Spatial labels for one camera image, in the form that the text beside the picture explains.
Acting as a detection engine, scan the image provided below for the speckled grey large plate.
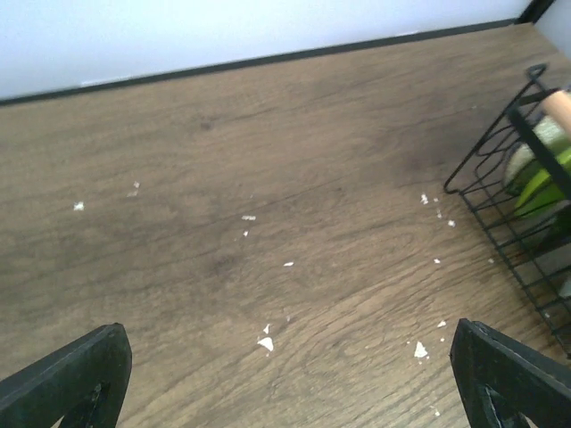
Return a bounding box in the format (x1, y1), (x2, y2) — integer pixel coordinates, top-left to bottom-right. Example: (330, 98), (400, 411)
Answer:
(503, 116), (567, 196)

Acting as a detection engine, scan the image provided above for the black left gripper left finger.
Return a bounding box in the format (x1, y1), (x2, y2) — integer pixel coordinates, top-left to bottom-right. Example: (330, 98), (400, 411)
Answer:
(1, 324), (132, 427)

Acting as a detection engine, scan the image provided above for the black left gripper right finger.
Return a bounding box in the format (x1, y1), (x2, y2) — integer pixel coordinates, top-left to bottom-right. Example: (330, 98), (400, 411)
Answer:
(450, 318), (570, 427)

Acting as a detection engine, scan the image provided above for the left wooden rack handle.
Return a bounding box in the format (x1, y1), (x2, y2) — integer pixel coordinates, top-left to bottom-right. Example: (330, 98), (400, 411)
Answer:
(541, 90), (571, 134)

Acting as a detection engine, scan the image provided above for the black wire dish rack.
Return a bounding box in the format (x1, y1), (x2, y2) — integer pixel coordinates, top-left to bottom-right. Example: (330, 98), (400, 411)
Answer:
(443, 63), (570, 354)

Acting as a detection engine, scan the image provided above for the green plate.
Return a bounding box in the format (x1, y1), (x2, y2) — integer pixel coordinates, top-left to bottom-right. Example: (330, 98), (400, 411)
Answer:
(506, 147), (565, 218)

